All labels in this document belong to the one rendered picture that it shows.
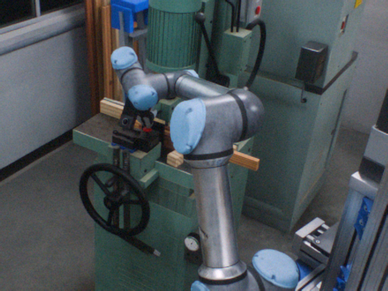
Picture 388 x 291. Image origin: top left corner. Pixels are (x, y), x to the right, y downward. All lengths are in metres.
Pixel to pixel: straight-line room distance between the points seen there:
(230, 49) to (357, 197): 0.85
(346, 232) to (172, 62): 0.81
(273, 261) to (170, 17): 0.85
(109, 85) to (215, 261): 2.25
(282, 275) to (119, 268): 1.15
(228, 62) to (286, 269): 0.92
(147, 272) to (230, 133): 1.17
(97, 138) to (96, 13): 1.39
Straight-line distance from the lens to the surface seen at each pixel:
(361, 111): 4.21
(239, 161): 1.91
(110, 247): 2.29
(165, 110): 1.92
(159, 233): 2.07
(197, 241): 1.90
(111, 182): 1.73
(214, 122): 1.15
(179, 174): 1.87
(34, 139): 3.44
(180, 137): 1.17
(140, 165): 1.81
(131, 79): 1.53
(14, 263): 2.84
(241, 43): 1.95
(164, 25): 1.77
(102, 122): 2.12
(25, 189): 3.30
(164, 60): 1.81
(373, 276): 1.36
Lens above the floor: 1.95
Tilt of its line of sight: 32 degrees down
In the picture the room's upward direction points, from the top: 6 degrees clockwise
